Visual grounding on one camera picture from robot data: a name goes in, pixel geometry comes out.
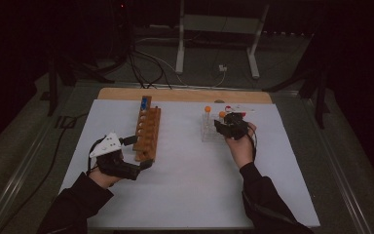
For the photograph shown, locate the wooden test tube rack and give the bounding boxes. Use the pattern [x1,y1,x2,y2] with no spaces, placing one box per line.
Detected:
[131,95,162,163]

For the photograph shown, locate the black stand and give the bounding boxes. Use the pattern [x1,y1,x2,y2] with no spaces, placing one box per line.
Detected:
[262,62,331,130]
[47,53,116,117]

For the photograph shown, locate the person's left hand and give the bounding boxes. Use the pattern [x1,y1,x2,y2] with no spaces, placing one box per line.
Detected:
[89,167,122,190]

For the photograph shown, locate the hand-held gripper cable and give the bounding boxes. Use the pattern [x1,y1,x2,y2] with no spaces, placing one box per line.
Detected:
[86,137,104,176]
[246,125,258,162]

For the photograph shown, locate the left hand-held gripper cable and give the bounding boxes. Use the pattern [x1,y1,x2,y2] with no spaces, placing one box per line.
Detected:
[86,137,104,176]

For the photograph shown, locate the white metal stand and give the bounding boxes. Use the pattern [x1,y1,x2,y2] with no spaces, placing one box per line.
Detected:
[174,0,271,80]

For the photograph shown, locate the right hand-held gripper cable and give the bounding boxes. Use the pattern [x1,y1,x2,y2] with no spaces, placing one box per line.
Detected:
[246,125,258,162]

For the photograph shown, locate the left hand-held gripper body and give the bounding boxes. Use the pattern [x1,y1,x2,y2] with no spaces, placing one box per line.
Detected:
[89,132,141,181]

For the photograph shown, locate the bundle of black cables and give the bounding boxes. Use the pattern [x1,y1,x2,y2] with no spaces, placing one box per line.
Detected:
[128,45,173,90]

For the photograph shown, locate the metal rail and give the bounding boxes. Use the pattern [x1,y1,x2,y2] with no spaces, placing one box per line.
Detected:
[300,96,374,234]
[0,85,79,234]

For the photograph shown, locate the white table mat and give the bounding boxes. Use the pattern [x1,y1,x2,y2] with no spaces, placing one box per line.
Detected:
[58,98,321,230]

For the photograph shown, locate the clear plastic test tube rack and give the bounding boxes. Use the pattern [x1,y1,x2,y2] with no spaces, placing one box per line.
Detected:
[200,113,228,143]

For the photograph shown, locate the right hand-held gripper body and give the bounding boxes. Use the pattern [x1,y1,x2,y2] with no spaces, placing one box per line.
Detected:
[226,104,256,141]

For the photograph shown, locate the black floor cable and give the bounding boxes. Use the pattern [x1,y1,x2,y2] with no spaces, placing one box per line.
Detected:
[0,111,91,234]

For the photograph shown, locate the white cable with plug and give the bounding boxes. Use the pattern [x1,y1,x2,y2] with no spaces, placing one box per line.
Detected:
[207,63,229,89]

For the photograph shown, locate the person's right hand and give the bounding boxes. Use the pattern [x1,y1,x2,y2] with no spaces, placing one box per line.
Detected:
[224,121,258,171]

